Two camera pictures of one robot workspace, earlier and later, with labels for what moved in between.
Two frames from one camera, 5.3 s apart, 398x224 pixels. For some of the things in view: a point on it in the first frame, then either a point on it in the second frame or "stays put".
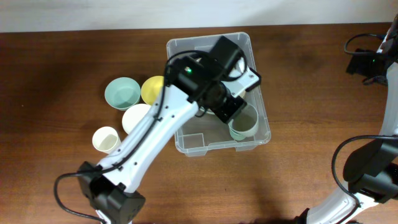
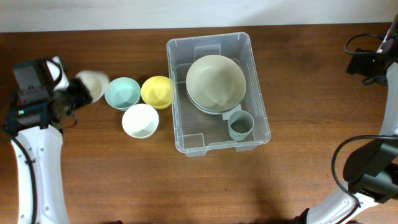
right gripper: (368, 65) stays put
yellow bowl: (152, 88) stays put
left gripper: (227, 116) → (79, 86)
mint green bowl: (122, 93) stays put
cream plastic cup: (106, 139) → (97, 83)
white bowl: (132, 116) stays put
